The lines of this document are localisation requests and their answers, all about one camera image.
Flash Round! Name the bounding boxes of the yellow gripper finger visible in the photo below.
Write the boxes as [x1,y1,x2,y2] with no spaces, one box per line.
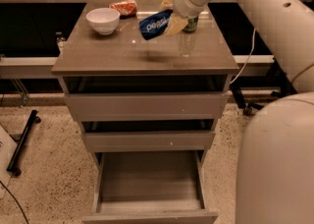
[160,0,173,10]
[164,13,188,36]

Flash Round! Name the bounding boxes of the blue pepsi can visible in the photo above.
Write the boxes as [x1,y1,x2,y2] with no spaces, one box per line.
[139,10,173,40]

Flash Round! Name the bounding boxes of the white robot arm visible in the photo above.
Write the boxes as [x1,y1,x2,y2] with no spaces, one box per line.
[171,0,314,224]

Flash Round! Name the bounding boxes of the green soda can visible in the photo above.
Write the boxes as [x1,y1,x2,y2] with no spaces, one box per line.
[183,17,198,32]

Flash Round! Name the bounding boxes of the grey top drawer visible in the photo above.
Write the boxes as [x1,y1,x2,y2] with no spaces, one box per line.
[64,75,229,122]

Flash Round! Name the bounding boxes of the grey drawer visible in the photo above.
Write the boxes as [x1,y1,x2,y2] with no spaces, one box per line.
[82,150,218,224]
[64,75,229,122]
[82,119,214,152]

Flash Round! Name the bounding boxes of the grey drawer cabinet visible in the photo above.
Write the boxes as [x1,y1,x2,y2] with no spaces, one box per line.
[51,0,239,224]

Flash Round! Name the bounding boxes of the grey middle drawer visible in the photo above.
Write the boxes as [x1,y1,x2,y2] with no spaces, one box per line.
[82,119,214,152]

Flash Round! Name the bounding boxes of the grey bottom drawer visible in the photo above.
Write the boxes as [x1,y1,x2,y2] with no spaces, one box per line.
[82,150,218,224]

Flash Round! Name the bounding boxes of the orange chip bag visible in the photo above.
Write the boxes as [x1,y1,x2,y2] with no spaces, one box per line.
[109,0,137,17]

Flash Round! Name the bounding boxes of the white bowl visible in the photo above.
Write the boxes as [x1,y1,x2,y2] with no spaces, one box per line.
[86,8,120,35]

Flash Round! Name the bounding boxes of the black office chair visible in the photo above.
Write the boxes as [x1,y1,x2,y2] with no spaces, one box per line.
[230,55,297,116]

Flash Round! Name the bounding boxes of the clear plastic bottle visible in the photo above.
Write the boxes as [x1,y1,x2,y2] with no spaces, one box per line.
[55,31,67,52]

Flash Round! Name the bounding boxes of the black wheeled stand leg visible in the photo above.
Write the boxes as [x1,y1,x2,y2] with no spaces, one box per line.
[7,110,41,177]

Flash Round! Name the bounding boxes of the white cable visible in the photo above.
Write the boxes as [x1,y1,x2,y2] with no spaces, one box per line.
[229,27,257,85]

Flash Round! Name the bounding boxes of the black floor cable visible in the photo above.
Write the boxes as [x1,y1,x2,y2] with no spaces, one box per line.
[0,179,30,224]

